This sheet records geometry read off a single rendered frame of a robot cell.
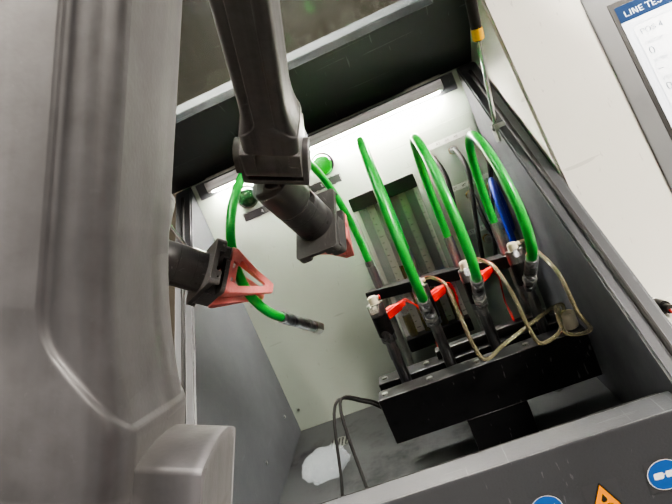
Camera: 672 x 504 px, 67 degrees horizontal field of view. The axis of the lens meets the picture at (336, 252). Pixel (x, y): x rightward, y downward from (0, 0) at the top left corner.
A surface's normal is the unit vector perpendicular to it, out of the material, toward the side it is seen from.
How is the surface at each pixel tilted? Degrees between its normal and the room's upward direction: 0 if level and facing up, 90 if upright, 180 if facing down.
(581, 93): 76
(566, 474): 90
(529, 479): 90
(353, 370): 90
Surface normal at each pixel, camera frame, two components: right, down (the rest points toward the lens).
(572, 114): -0.18, -0.06
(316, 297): -0.09, 0.16
